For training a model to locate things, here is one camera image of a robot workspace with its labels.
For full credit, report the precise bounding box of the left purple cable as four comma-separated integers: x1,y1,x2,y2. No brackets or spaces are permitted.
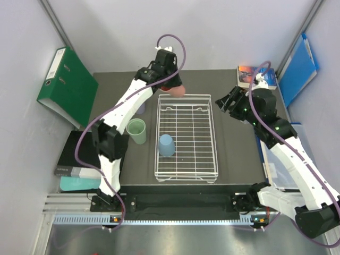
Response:
74,34,186,232

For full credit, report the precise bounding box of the blue paperback book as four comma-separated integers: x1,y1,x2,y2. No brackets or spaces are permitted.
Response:
237,65,277,90

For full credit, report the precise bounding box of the blue folder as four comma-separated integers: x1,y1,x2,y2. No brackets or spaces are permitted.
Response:
279,33,319,107

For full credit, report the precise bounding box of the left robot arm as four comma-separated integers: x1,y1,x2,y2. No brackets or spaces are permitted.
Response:
91,48,182,211

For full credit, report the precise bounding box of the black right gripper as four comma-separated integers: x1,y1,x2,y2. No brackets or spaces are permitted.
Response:
215,86,260,126

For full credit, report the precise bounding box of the blue cup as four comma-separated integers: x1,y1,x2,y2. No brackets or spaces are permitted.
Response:
158,134,175,157

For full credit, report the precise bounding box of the green ring binder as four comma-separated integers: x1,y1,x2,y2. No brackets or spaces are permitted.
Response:
37,47,98,129

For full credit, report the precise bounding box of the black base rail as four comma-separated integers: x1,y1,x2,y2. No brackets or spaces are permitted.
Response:
90,193,265,221

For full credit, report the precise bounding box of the pink cup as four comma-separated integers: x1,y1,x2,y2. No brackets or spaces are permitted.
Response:
161,85,185,98

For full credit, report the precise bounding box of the white wire dish rack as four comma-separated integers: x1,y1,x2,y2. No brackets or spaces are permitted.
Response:
154,94,219,183

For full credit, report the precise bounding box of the purple cup front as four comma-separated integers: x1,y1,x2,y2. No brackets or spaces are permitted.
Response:
136,103,146,115

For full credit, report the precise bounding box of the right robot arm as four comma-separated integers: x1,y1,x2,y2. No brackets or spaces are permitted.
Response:
215,85,339,239

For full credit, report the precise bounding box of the dark green cup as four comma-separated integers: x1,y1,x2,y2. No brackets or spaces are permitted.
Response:
126,118,147,145

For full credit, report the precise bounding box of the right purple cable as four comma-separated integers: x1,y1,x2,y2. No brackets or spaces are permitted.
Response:
229,61,340,248

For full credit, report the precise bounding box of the purple cable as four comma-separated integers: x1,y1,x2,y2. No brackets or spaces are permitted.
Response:
229,61,340,248
74,34,186,232

